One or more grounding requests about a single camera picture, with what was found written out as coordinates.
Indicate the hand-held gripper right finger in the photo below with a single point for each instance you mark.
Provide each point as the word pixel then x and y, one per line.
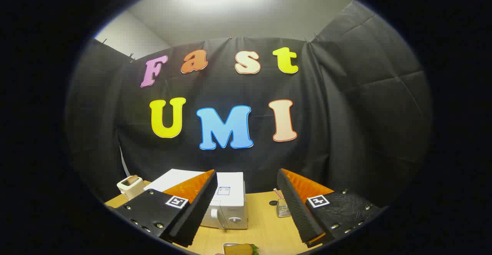
pixel 298 212

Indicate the white microwave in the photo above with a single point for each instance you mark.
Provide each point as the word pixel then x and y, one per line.
pixel 230 205

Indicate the striped pink straw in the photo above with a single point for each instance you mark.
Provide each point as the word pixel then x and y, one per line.
pixel 278 193

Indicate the white plastic tray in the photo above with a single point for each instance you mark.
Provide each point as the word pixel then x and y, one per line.
pixel 226 245

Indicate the toasted bread slice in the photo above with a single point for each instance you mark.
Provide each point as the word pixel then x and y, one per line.
pixel 132 179

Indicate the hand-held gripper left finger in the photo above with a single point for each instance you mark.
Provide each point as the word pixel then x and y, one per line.
pixel 196 216

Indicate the black backdrop cloth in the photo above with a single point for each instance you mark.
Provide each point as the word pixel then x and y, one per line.
pixel 326 132

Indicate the white toaster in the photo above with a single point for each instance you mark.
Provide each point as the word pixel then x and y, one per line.
pixel 132 190

